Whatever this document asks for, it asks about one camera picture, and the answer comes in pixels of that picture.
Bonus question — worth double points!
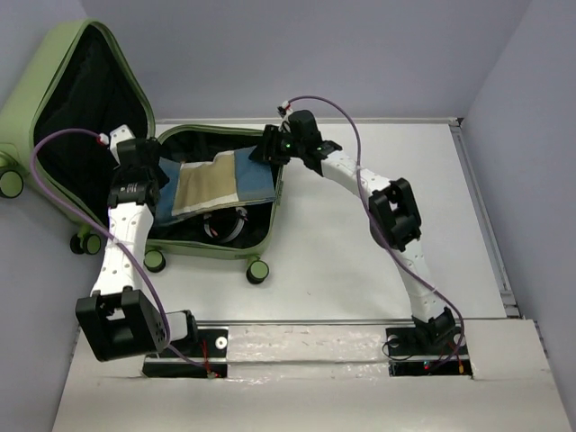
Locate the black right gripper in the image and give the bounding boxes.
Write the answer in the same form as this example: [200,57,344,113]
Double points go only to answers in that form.
[250,122,307,164]

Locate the blue tan cloth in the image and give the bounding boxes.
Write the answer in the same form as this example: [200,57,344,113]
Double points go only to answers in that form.
[154,147,281,227]

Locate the black white headphones with cable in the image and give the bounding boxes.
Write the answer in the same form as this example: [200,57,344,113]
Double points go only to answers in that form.
[202,206,248,245]

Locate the green hard-shell suitcase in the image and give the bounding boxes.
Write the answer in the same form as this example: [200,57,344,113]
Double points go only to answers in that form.
[1,19,283,284]

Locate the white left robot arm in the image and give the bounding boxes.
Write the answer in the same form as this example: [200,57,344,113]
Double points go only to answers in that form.
[76,126,200,362]

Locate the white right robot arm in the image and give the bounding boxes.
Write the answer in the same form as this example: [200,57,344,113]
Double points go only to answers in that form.
[250,103,464,353]

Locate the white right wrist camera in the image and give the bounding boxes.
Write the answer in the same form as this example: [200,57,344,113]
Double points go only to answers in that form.
[277,101,293,133]

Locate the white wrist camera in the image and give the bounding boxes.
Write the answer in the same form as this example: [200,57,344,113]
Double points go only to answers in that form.
[277,101,293,133]
[108,124,135,163]

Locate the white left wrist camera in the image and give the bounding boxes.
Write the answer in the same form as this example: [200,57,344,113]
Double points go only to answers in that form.
[108,124,135,163]

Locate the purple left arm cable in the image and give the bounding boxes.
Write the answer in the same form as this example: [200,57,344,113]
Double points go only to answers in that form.
[29,128,212,373]

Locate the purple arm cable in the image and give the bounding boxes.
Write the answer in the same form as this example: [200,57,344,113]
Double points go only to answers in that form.
[29,128,212,373]
[281,94,467,373]

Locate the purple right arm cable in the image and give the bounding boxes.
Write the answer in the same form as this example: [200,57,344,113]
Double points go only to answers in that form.
[281,94,467,373]

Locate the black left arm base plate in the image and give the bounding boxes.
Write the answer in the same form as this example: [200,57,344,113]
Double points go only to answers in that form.
[141,326,229,379]

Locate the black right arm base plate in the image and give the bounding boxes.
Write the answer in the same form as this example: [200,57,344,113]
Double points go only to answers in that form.
[382,327,473,377]

